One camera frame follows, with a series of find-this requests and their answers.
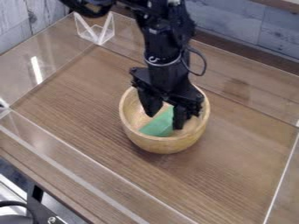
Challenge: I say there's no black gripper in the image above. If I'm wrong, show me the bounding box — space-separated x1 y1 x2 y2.
130 63 204 130

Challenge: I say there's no green rectangular stick block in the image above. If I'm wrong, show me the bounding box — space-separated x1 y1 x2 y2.
139 107 174 137

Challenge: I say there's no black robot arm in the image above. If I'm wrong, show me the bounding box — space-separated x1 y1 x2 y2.
60 0 204 130

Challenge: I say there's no wooden bowl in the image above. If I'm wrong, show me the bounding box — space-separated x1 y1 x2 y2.
119 87 211 154

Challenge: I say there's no clear acrylic corner bracket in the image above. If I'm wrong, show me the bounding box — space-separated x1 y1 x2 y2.
73 12 115 46

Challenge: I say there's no clear acrylic tray wall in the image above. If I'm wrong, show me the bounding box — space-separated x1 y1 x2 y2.
0 102 198 224

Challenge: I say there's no black metal table frame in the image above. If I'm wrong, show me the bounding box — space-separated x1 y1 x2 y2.
27 184 68 224

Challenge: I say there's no black cable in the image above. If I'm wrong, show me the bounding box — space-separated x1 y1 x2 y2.
0 200 32 217

